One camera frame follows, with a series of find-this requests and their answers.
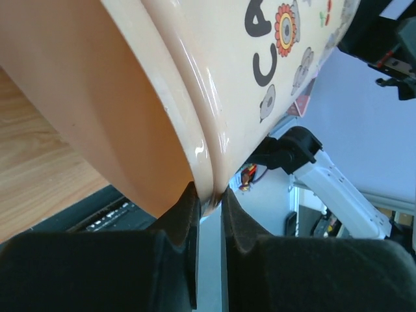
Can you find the pink perforated basket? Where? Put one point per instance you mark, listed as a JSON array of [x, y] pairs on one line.
[[300, 104]]

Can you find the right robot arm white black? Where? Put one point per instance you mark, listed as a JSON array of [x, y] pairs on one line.
[[300, 154]]

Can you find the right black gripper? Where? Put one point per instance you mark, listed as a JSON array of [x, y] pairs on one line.
[[384, 44]]

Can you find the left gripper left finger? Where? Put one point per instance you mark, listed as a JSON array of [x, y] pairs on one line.
[[154, 269]]

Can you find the peach cartoon plastic bucket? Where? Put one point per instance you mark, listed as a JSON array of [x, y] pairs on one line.
[[158, 94]]

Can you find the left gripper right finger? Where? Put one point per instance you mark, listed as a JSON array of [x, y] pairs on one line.
[[264, 272]]

